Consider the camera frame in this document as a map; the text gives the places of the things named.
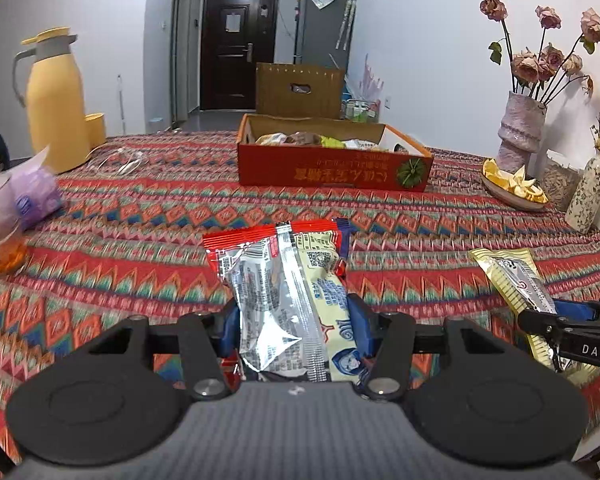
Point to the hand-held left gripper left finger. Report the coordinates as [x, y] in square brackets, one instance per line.
[231, 332]

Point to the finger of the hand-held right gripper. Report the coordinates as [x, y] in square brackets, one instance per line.
[570, 324]
[575, 310]

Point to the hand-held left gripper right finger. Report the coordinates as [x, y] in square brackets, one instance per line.
[360, 330]

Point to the cream blue snack packet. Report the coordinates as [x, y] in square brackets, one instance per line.
[330, 300]

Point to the red silver snack packet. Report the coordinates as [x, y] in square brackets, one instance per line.
[265, 300]

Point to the yellow striped snack packet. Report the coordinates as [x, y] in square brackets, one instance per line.
[515, 280]

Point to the red cardboard box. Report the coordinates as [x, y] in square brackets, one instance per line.
[330, 170]

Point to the pile of snack packets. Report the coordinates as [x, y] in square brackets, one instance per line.
[300, 138]

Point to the floral white vase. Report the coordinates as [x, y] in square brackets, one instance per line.
[587, 195]

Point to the glass jar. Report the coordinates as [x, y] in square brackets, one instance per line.
[560, 182]

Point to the purple tissue packet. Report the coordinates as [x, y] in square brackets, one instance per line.
[37, 195]

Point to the yellow cup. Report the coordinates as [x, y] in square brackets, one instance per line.
[96, 130]

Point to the wooden chair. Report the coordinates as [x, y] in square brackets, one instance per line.
[300, 92]

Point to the white mop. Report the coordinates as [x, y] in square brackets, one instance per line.
[121, 105]

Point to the dried pink roses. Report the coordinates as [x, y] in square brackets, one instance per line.
[545, 55]

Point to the dark entrance door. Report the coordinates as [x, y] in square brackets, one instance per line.
[240, 60]

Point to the yellow thermos jug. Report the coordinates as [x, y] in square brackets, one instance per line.
[55, 110]

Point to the interior side door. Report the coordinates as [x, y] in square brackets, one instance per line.
[182, 50]

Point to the grey refrigerator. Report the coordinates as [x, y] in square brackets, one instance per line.
[320, 35]

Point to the hanging umbrella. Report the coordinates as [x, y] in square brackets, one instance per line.
[346, 20]

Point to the white paper notice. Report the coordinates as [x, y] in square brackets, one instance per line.
[232, 22]

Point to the white wall socket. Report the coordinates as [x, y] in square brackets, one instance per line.
[388, 102]

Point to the purple wall decoration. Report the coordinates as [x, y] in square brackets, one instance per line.
[370, 80]

